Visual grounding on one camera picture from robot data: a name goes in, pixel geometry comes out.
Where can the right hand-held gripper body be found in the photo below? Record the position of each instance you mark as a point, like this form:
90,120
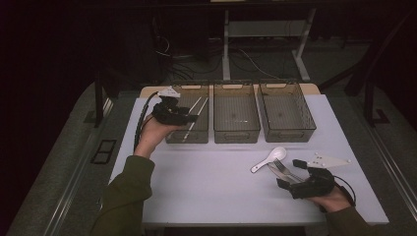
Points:
313,183

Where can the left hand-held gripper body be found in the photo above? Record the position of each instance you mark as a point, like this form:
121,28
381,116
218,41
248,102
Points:
167,113

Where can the dark metal fork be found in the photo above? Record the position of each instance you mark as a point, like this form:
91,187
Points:
278,173

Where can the grey translucent plastic basket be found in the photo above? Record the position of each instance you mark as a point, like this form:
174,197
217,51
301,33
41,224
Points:
236,113
285,111
200,131

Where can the white ceramic spoon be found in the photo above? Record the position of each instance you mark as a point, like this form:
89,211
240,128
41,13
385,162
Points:
275,154

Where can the person's right hand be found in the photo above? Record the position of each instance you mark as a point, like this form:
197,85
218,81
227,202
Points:
332,199

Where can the person's left hand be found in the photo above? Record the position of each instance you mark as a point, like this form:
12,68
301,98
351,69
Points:
152,134

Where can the wooden table board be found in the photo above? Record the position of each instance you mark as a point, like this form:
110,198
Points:
147,91

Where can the black metal stand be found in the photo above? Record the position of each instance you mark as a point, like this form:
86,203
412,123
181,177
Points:
369,101

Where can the white metal desk frame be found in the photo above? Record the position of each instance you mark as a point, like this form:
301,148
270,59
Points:
226,49

